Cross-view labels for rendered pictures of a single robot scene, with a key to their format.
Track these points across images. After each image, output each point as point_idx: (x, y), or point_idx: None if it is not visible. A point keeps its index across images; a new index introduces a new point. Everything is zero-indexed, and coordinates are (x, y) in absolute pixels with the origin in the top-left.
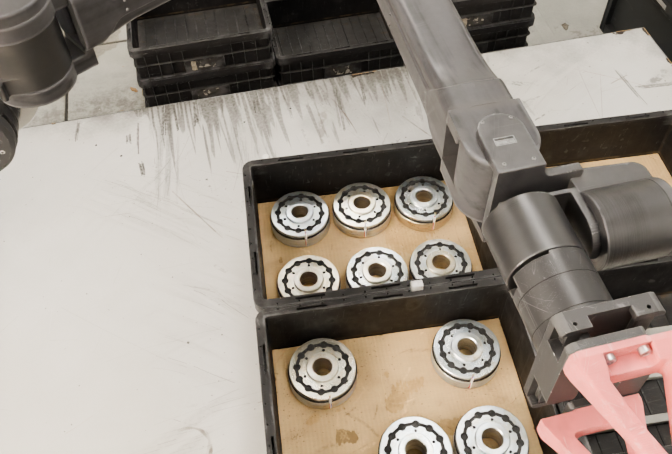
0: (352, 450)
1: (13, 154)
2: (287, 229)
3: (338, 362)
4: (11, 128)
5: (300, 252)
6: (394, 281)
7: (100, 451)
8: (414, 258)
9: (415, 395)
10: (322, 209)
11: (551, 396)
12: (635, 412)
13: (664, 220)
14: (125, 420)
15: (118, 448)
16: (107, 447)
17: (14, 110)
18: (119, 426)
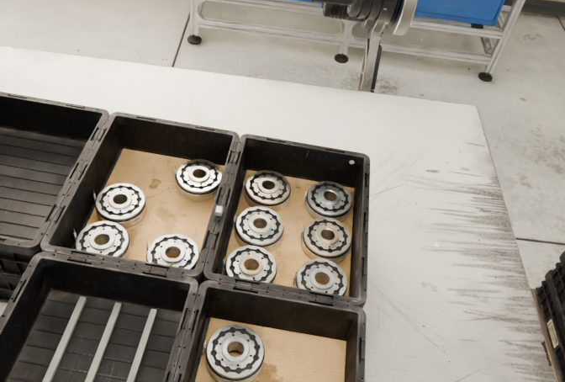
0: (145, 183)
1: (351, 11)
2: (317, 188)
3: (198, 183)
4: None
5: (301, 198)
6: (247, 231)
7: (224, 123)
8: (262, 251)
9: (161, 225)
10: (330, 211)
11: None
12: None
13: None
14: (238, 134)
15: (223, 129)
16: (225, 125)
17: (375, 2)
18: (235, 131)
